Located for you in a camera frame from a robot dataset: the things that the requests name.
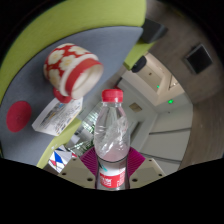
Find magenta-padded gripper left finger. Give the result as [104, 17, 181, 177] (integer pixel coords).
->
[57, 146, 99, 190]

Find dark grey cube seat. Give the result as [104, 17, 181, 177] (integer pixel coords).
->
[139, 18, 169, 44]

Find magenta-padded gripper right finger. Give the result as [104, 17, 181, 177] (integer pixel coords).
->
[125, 146, 167, 190]

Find white red blue geometric cube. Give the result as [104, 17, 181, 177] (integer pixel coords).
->
[48, 148, 73, 174]

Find clear red-capped water bottle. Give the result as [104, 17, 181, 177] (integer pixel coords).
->
[92, 88, 131, 192]

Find black wall screen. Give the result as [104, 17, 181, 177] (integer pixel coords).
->
[183, 43, 214, 75]

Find white printed magazine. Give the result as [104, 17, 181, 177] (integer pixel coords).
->
[31, 97, 84, 137]

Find group of potted plants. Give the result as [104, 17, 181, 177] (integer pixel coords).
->
[68, 138, 96, 158]

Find black bag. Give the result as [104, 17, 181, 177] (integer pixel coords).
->
[130, 54, 148, 74]

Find lime green cube seat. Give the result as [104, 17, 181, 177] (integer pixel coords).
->
[123, 41, 156, 71]

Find yellow wall plaque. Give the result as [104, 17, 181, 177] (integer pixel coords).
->
[129, 102, 143, 114]

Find red floral mug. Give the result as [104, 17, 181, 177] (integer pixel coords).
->
[42, 42, 105, 104]

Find flat round red coaster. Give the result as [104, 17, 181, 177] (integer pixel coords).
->
[5, 100, 33, 133]

